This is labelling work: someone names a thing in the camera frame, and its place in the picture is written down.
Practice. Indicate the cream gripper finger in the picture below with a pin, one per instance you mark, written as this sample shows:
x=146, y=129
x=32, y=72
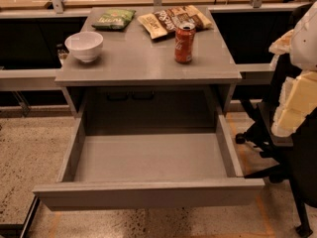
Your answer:
x=297, y=99
x=282, y=45

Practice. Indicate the red coke can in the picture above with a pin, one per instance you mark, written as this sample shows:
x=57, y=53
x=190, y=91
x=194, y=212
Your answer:
x=184, y=37

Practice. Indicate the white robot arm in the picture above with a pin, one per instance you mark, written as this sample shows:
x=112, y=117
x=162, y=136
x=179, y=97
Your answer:
x=303, y=46

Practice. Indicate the open grey top drawer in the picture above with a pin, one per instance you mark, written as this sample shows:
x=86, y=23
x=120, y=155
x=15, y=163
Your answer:
x=191, y=169

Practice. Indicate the black office chair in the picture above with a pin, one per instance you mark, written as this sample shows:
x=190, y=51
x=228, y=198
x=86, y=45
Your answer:
x=296, y=155

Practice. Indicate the brown and white chip bag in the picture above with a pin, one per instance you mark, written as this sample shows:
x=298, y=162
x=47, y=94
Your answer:
x=166, y=21

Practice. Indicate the grey cabinet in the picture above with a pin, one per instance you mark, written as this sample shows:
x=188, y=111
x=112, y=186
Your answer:
x=136, y=86

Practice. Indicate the green chip bag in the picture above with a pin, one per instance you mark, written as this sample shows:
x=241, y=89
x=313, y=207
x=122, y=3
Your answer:
x=114, y=19

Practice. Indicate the white bowl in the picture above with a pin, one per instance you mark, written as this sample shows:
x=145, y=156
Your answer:
x=85, y=46

